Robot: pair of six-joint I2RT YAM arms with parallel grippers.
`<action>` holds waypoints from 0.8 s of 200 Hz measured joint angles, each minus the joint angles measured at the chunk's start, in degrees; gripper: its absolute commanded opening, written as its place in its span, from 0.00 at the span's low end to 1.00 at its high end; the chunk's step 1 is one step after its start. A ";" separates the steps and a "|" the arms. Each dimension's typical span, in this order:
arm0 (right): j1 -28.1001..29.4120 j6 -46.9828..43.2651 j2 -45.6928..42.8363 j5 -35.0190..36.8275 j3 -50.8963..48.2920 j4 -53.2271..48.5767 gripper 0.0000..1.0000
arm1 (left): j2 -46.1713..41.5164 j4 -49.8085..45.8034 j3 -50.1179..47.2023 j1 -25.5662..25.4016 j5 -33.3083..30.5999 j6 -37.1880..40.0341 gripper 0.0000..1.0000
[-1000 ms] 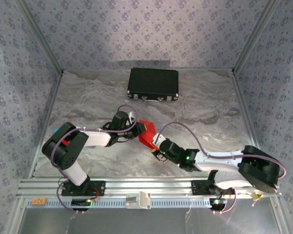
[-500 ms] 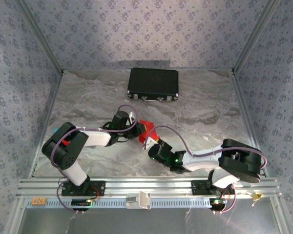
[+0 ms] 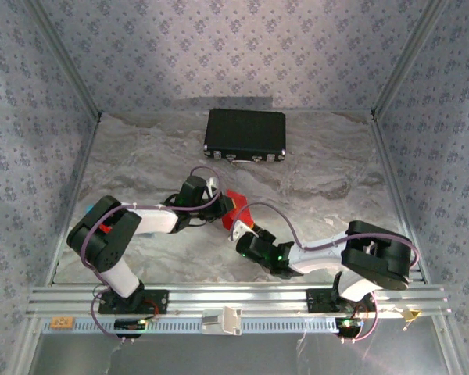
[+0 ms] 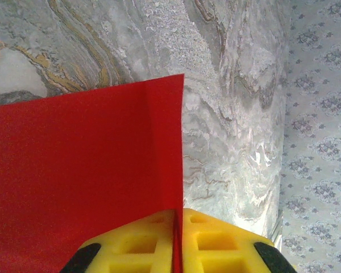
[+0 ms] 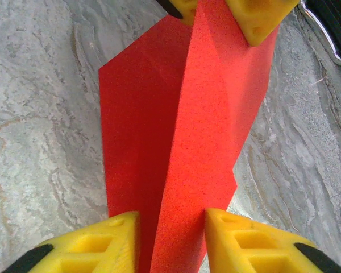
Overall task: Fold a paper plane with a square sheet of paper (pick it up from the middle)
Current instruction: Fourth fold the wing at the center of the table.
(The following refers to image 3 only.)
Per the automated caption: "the aluminium mounting rail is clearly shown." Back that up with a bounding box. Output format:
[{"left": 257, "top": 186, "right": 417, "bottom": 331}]
[{"left": 25, "top": 284, "right": 453, "bottom": 318}]

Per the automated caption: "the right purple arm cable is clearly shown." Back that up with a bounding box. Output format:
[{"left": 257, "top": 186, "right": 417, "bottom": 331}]
[{"left": 231, "top": 202, "right": 421, "bottom": 345}]

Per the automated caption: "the white plastic bracket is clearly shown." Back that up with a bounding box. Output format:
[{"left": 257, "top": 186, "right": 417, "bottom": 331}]
[{"left": 201, "top": 306, "right": 243, "bottom": 337}]

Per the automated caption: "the slotted grey cable duct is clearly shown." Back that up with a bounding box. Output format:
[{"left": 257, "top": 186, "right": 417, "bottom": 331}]
[{"left": 41, "top": 316, "right": 343, "bottom": 335}]

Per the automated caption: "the aluminium frame post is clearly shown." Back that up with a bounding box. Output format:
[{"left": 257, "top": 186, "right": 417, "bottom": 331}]
[
  {"left": 371, "top": 0, "right": 453, "bottom": 118},
  {"left": 23, "top": 0, "right": 103, "bottom": 118}
]

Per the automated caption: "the aluminium side rail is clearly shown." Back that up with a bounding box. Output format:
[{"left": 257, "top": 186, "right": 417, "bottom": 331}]
[
  {"left": 42, "top": 112, "right": 103, "bottom": 286},
  {"left": 369, "top": 111, "right": 431, "bottom": 286}
]

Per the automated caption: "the small black circuit board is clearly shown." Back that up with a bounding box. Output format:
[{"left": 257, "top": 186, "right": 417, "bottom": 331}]
[
  {"left": 114, "top": 318, "right": 148, "bottom": 339},
  {"left": 335, "top": 317, "right": 364, "bottom": 337}
]

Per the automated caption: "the yellow tape tag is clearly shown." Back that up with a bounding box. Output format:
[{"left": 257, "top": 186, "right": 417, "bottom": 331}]
[{"left": 399, "top": 308, "right": 422, "bottom": 324}]

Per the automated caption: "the orange tag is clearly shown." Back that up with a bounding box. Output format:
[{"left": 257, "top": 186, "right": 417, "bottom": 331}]
[{"left": 49, "top": 316, "right": 76, "bottom": 330}]

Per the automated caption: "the black hard case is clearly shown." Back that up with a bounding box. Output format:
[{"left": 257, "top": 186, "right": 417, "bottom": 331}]
[{"left": 202, "top": 108, "right": 287, "bottom": 164}]

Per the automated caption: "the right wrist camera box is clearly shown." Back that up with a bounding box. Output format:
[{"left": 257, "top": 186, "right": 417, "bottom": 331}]
[{"left": 227, "top": 220, "right": 252, "bottom": 242}]

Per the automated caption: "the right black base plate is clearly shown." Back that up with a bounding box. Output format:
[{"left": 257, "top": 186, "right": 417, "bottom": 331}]
[{"left": 305, "top": 287, "right": 378, "bottom": 313}]

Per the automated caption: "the red cloth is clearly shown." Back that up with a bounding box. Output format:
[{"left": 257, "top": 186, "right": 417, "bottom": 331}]
[{"left": 220, "top": 189, "right": 256, "bottom": 231}]

